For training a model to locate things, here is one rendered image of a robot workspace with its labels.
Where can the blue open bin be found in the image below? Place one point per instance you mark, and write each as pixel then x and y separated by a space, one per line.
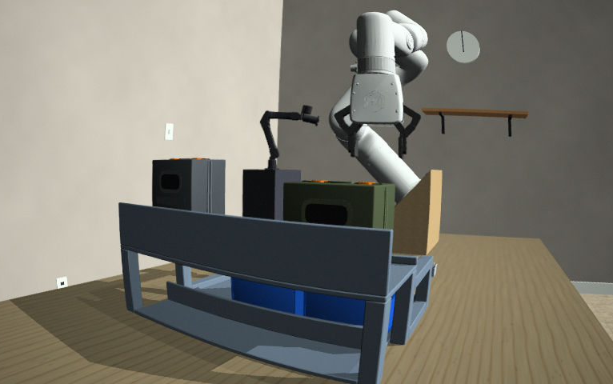
pixel 271 297
pixel 337 309

